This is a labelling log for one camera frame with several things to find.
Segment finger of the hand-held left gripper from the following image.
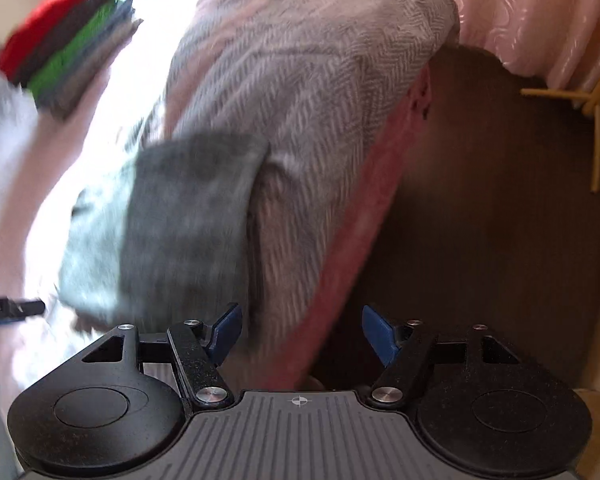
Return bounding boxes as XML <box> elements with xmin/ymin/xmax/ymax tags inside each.
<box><xmin>7</xmin><ymin>299</ymin><xmax>46</xmax><ymax>317</ymax></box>

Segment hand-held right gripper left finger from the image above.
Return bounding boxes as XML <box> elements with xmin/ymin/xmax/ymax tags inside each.
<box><xmin>55</xmin><ymin>302</ymin><xmax>243</xmax><ymax>408</ymax></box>

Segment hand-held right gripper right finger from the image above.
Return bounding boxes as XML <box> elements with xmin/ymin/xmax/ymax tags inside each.
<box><xmin>361</xmin><ymin>304</ymin><xmax>551</xmax><ymax>405</ymax></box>

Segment grey plaid shorts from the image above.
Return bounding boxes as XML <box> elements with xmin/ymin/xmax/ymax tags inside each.
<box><xmin>57</xmin><ymin>130</ymin><xmax>272</xmax><ymax>337</ymax></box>

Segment stack of folded clothes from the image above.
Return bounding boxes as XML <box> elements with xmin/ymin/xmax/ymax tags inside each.
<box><xmin>0</xmin><ymin>0</ymin><xmax>144</xmax><ymax>121</ymax></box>

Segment bed with pink cover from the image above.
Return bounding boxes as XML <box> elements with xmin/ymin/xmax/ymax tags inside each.
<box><xmin>0</xmin><ymin>0</ymin><xmax>462</xmax><ymax>391</ymax></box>

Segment yellow stand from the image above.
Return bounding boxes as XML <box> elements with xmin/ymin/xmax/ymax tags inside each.
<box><xmin>521</xmin><ymin>66</ymin><xmax>600</xmax><ymax>194</ymax></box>

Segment pink curtain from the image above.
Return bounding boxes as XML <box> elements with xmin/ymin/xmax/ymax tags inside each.
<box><xmin>410</xmin><ymin>0</ymin><xmax>600</xmax><ymax>111</ymax></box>

